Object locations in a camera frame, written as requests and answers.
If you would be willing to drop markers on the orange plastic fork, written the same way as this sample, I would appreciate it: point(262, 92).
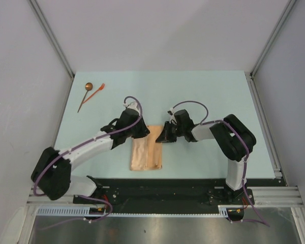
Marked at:
point(99, 89)

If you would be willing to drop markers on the orange cloth napkin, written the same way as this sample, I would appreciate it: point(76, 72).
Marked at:
point(146, 152)

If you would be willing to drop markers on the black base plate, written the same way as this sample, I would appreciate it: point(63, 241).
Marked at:
point(166, 196)

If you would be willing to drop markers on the copper spoon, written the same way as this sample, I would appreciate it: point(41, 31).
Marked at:
point(88, 87)

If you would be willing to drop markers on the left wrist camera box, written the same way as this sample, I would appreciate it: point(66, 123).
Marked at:
point(132, 105)

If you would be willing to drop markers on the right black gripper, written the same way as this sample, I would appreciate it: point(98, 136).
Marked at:
point(165, 136)

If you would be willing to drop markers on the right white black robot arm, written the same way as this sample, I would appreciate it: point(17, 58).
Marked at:
point(234, 139)

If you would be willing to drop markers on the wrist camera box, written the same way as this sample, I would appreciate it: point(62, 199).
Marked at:
point(132, 105)
point(172, 119)

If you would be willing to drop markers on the right aluminium frame post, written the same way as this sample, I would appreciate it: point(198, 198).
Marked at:
point(284, 16)

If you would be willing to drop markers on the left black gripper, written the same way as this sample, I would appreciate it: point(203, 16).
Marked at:
point(144, 130)

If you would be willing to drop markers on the slotted cable duct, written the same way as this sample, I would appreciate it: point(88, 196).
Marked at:
point(64, 211)

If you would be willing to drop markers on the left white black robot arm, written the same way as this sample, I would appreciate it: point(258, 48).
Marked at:
point(52, 175)

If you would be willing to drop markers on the left aluminium frame post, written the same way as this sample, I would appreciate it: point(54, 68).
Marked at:
point(44, 23)

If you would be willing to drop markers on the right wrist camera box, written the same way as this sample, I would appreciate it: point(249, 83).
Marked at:
point(172, 119)

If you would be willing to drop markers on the aluminium frame post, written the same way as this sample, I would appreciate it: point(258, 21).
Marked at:
point(44, 23)
point(284, 16)

